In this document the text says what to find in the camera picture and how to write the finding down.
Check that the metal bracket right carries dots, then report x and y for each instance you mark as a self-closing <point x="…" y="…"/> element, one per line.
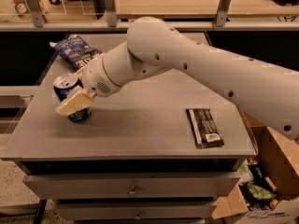
<point x="222" y="13"/>

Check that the grey drawer cabinet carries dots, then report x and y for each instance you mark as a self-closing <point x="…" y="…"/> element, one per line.
<point x="142" y="129"/>

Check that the metal bracket left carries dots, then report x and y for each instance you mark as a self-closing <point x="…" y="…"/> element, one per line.
<point x="36" y="12"/>

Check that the grey drawer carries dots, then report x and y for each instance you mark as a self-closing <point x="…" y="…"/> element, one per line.
<point x="131" y="185"/>
<point x="136" y="210"/>

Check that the green snack bag in box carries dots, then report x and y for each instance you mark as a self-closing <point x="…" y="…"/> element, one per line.
<point x="260" y="193"/>

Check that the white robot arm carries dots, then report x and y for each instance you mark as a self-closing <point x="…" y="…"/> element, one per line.
<point x="268" y="92"/>

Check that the wooden desk top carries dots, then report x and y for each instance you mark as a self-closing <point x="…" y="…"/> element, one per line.
<point x="201" y="8"/>

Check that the blue pepsi can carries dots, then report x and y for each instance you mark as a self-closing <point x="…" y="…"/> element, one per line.
<point x="63" y="85"/>

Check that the lower grey drawer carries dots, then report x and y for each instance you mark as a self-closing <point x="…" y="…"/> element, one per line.
<point x="136" y="210"/>

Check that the blue chip bag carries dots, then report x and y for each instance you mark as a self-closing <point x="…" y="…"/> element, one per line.
<point x="75" y="51"/>

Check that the upper grey drawer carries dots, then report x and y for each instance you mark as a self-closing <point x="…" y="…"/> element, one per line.
<point x="131" y="185"/>

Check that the metal bracket middle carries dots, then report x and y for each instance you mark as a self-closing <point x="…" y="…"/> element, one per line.
<point x="112" y="19"/>

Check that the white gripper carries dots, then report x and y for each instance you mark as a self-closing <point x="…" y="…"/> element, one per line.
<point x="95" y="76"/>

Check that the cardboard box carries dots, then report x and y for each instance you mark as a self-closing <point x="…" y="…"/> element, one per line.
<point x="279" y="158"/>

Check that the black snack bar wrapper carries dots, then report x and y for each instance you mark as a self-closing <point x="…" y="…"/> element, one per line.
<point x="204" y="129"/>

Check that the metal bracket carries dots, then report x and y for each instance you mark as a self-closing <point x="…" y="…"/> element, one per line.
<point x="222" y="13"/>
<point x="112" y="19"/>
<point x="36" y="12"/>

